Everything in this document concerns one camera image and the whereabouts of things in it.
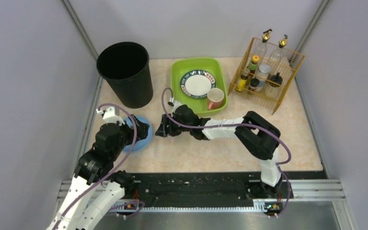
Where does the dark sauce dispenser bottle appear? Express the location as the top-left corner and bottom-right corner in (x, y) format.
(270, 34), (288, 64)

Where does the clear oil dispenser bottle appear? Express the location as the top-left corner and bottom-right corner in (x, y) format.
(256, 29), (273, 61)

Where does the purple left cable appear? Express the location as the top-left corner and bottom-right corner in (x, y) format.
(50, 103), (147, 230)

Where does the pink mug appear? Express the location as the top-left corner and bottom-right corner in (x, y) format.
(207, 88), (225, 110)

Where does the blue plate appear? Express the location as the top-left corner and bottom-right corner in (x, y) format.
(122, 116), (153, 153)

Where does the green plastic basin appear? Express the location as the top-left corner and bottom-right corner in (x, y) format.
(170, 57), (227, 116)

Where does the small black cap bottle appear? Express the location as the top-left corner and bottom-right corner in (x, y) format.
(248, 78), (260, 94)

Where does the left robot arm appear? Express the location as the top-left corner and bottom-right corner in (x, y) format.
(48, 115), (152, 230)

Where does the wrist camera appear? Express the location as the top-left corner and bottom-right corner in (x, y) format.
(168, 99), (183, 114)
(96, 106), (125, 126)

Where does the white plate green rim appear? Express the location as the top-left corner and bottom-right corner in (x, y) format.
(179, 69), (217, 99)

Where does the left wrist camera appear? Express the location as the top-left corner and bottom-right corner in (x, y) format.
(96, 106), (125, 126)

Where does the gold wire basket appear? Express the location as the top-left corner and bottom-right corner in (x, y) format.
(228, 37), (305, 114)

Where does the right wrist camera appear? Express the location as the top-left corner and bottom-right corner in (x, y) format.
(168, 99), (183, 114)

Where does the green label sauce bottle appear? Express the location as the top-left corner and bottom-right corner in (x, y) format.
(247, 55), (260, 79)

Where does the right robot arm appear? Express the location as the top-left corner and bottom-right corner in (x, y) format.
(155, 101), (282, 198)

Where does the silver lid glass jar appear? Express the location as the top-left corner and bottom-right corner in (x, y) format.
(255, 64), (271, 92)

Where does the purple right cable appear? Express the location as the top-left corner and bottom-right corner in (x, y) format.
(161, 87), (293, 217)

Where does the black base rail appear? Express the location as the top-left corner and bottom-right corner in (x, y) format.
(104, 171), (324, 213)

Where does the purple cable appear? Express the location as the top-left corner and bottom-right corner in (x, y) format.
(50, 103), (147, 230)
(161, 87), (293, 217)

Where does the black lid seasoning jar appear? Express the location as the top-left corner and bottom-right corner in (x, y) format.
(265, 72), (283, 100)

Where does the small yellow label bottle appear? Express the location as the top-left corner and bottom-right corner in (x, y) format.
(235, 68), (250, 92)

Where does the black plastic trash bin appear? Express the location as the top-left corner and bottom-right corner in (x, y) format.
(96, 42), (153, 109)

